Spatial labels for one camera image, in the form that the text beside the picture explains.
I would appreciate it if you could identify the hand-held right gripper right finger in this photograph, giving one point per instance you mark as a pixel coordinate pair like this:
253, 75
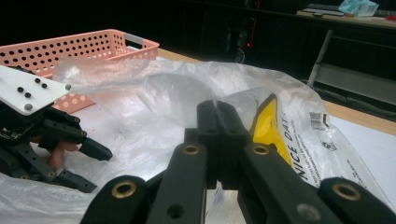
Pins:
233, 137

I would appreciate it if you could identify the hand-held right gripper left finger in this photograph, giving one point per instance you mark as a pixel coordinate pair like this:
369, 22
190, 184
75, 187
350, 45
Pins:
210, 124

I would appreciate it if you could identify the flat black device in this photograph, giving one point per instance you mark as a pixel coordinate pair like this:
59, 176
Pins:
323, 9

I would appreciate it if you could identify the pink perforated plastic basket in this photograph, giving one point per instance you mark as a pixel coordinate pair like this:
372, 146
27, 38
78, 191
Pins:
62, 49

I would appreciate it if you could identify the white table frame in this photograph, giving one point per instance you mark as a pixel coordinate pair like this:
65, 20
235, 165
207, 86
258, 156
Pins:
351, 82

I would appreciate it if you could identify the light blue packet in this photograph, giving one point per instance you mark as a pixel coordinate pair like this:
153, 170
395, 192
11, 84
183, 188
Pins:
358, 7

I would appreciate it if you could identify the black device with red light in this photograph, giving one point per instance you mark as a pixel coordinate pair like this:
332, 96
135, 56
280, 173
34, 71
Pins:
246, 31

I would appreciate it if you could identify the white table board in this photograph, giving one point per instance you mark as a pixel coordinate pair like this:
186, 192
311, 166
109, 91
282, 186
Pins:
373, 149

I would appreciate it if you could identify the clear smiley plastic bag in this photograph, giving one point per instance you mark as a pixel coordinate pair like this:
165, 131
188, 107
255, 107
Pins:
149, 124

